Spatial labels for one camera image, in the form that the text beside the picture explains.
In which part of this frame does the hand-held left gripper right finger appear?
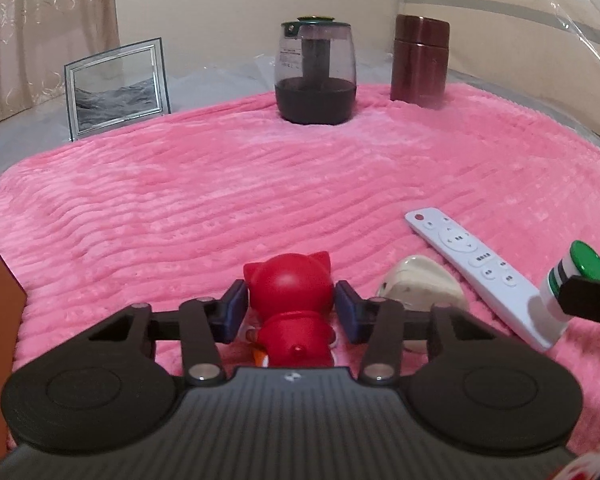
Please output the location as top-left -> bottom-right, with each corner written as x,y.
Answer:
333,281 -> 499,387

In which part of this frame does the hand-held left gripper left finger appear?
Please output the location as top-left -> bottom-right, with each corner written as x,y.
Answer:
86,280 -> 250,385

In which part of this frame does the green lid white bottle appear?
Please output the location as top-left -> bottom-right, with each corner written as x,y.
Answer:
538,240 -> 600,324

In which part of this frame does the red cat figurine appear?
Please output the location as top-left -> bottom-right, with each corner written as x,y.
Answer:
242,251 -> 341,369

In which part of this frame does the white computer mouse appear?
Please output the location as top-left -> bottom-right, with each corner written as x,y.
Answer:
377,254 -> 471,357

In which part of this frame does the pink ribbed blanket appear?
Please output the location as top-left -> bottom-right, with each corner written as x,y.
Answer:
0,80 -> 600,480

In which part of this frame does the white remote control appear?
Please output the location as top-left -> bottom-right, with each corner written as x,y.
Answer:
404,207 -> 571,354

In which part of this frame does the red white printed object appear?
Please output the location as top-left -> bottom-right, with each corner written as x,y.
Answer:
549,446 -> 600,480

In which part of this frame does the glass jar with dark base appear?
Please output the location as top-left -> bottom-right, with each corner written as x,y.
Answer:
273,13 -> 358,126

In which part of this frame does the plastic-covered mattress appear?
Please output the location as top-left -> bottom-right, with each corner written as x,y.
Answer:
0,50 -> 600,183

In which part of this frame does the plastic-wrapped wooden headboard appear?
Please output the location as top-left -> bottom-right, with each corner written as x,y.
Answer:
394,0 -> 600,157

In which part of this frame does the maroon thermos flask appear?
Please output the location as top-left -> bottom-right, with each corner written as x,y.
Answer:
389,14 -> 452,110

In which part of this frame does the beige patterned curtain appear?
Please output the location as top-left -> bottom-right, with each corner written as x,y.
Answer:
0,0 -> 121,129

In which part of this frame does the silver picture frame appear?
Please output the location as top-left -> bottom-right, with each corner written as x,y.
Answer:
63,37 -> 173,142

